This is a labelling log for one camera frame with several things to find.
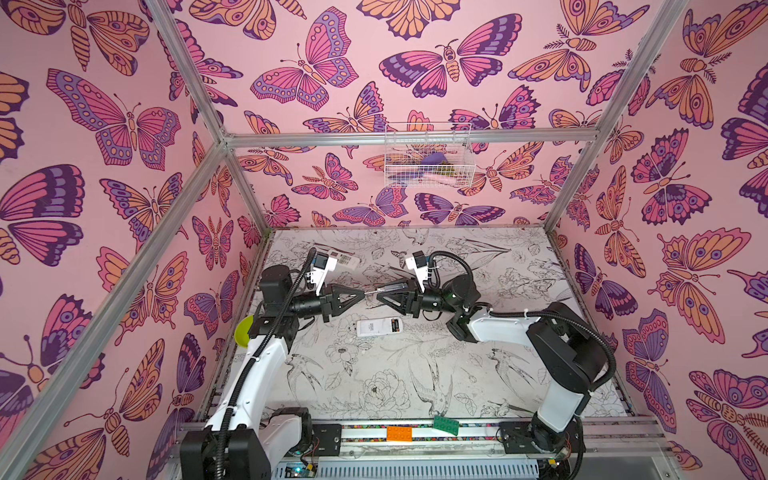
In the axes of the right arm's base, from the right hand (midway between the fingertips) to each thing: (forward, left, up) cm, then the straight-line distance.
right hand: (379, 294), depth 70 cm
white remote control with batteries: (+4, +2, -26) cm, 26 cm away
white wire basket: (+49, -14, +6) cm, 52 cm away
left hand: (-1, +4, 0) cm, 4 cm away
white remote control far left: (+31, +15, -25) cm, 43 cm away
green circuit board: (-31, +20, -30) cm, 48 cm away
